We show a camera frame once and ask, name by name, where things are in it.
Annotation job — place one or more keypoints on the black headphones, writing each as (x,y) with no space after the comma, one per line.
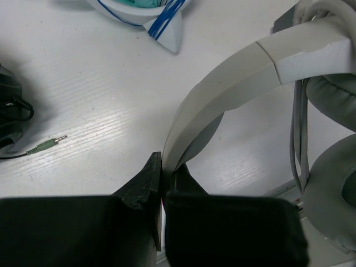
(16,114)

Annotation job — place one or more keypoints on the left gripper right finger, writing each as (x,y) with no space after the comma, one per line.
(218,230)

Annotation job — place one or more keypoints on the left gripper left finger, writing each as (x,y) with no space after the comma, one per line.
(121,229)

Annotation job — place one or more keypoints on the white gaming headphones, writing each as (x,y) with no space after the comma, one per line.
(317,55)

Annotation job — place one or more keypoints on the teal cat-ear headphones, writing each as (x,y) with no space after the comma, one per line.
(162,20)

